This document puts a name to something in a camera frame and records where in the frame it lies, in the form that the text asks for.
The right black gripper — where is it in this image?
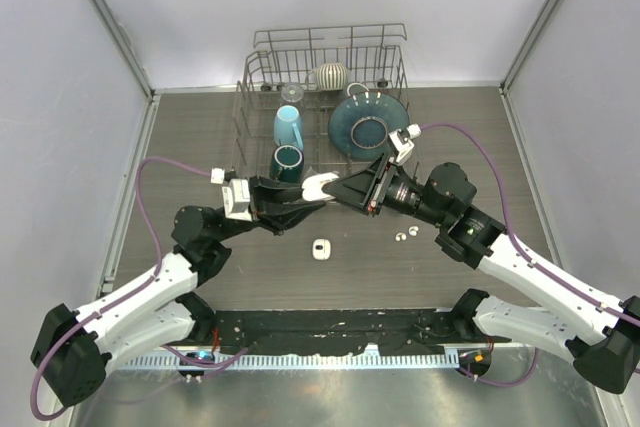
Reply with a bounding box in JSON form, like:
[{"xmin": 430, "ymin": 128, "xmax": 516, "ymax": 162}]
[{"xmin": 323, "ymin": 152, "xmax": 448, "ymax": 228}]

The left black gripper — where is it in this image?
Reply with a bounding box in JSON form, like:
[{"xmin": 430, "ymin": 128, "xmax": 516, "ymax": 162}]
[{"xmin": 212, "ymin": 176, "xmax": 324, "ymax": 244}]

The white earbud charging case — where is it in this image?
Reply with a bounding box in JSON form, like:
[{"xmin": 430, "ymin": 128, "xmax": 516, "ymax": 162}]
[{"xmin": 312, "ymin": 239, "xmax": 332, "ymax": 261}]

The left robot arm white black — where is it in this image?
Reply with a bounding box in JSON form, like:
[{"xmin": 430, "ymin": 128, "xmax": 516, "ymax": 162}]
[{"xmin": 30, "ymin": 169, "xmax": 331, "ymax": 420}]

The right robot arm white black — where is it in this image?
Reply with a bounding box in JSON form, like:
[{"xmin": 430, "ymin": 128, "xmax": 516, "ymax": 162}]
[{"xmin": 322, "ymin": 155, "xmax": 639, "ymax": 394}]

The dark green mug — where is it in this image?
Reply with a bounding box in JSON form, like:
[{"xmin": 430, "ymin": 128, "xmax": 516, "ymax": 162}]
[{"xmin": 269, "ymin": 145, "xmax": 304, "ymax": 184}]

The large blue ceramic plate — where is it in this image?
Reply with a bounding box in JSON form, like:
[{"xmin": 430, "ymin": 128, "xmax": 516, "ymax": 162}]
[{"xmin": 328, "ymin": 91, "xmax": 410, "ymax": 161}]

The light blue mug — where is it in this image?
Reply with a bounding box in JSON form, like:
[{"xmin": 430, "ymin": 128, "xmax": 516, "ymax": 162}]
[{"xmin": 273, "ymin": 105, "xmax": 304, "ymax": 151}]

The white rimmed cup behind plate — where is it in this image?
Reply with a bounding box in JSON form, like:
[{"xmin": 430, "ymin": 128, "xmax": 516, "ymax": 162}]
[{"xmin": 345, "ymin": 82, "xmax": 369, "ymax": 97}]

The small clear glass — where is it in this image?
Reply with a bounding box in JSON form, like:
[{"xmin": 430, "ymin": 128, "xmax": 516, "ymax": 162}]
[{"xmin": 280, "ymin": 83, "xmax": 305, "ymax": 105}]

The striped beige ceramic jar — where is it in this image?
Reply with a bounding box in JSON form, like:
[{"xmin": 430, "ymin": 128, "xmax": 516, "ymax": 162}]
[{"xmin": 305, "ymin": 62, "xmax": 349, "ymax": 92}]

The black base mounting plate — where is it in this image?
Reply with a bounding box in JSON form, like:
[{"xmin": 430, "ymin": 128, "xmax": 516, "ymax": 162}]
[{"xmin": 189, "ymin": 306, "xmax": 512, "ymax": 356}]

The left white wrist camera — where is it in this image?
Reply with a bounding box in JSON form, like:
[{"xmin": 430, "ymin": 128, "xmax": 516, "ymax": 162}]
[{"xmin": 210, "ymin": 168, "xmax": 252, "ymax": 222}]

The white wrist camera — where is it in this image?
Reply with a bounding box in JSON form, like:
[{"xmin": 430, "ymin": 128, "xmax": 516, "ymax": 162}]
[
  {"xmin": 210, "ymin": 168, "xmax": 252, "ymax": 222},
  {"xmin": 388, "ymin": 124, "xmax": 421, "ymax": 166}
]

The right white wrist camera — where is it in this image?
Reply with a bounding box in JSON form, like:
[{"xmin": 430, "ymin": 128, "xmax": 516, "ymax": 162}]
[{"xmin": 388, "ymin": 124, "xmax": 421, "ymax": 166}]

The grey wire dish rack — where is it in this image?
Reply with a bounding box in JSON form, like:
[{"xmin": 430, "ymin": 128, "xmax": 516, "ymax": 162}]
[{"xmin": 232, "ymin": 23, "xmax": 419, "ymax": 184}]

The white slotted cable duct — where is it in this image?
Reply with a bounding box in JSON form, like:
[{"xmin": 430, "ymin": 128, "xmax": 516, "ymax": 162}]
[{"xmin": 120, "ymin": 345, "xmax": 459, "ymax": 371}]

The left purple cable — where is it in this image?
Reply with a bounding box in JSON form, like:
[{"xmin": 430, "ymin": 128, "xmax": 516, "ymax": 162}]
[{"xmin": 30, "ymin": 156, "xmax": 251, "ymax": 421}]

